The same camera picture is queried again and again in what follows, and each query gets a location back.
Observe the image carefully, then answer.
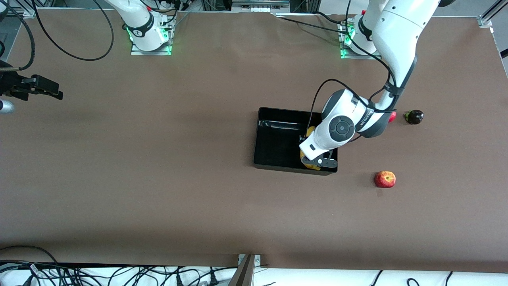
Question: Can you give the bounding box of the black base cable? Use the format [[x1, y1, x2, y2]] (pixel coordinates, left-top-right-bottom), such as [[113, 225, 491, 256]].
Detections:
[[278, 11, 352, 36]]

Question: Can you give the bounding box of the black rectangular tray box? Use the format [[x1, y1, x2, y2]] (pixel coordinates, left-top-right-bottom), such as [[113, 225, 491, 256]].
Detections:
[[253, 106, 339, 176]]

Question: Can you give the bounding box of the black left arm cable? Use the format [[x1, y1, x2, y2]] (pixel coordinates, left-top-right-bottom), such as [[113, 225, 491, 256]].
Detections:
[[310, 0, 402, 133]]

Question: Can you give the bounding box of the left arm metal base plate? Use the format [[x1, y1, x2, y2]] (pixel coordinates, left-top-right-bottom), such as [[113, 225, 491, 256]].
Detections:
[[340, 18, 383, 60]]

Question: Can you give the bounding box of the aluminium profile post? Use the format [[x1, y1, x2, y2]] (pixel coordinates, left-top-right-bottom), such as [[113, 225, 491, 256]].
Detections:
[[227, 254, 256, 286]]

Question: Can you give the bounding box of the dark purple mangosteen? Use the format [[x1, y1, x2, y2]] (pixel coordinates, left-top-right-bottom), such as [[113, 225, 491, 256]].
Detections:
[[404, 110, 424, 125]]

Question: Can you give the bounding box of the red yellow apple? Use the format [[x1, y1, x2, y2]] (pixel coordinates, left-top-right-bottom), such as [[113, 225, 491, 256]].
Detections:
[[374, 171, 396, 189]]

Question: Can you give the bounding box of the black looped floor cable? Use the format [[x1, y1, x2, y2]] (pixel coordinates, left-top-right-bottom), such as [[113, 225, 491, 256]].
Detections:
[[0, 245, 60, 274]]

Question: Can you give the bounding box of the aluminium frame profile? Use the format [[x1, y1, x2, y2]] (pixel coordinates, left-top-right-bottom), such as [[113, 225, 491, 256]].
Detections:
[[477, 0, 508, 28]]

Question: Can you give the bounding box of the small metal corner bracket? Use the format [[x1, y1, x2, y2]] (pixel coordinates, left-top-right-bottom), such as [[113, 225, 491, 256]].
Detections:
[[237, 254, 262, 267]]

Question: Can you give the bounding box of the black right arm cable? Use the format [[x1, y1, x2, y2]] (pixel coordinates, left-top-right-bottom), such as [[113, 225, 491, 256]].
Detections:
[[0, 0, 115, 72]]

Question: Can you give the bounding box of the yellow banana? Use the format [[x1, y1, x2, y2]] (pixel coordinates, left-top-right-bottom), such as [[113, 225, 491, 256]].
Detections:
[[299, 126, 321, 171]]

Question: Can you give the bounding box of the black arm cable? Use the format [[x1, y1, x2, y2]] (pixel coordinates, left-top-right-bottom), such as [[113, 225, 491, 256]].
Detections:
[[0, 0, 115, 72], [310, 0, 402, 133]]

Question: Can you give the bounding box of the silver metal frame unit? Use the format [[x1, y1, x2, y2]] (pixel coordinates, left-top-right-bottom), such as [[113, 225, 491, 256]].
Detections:
[[231, 0, 291, 13]]

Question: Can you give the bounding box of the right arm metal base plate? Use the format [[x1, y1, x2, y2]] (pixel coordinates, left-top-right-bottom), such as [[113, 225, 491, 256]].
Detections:
[[130, 24, 173, 56]]

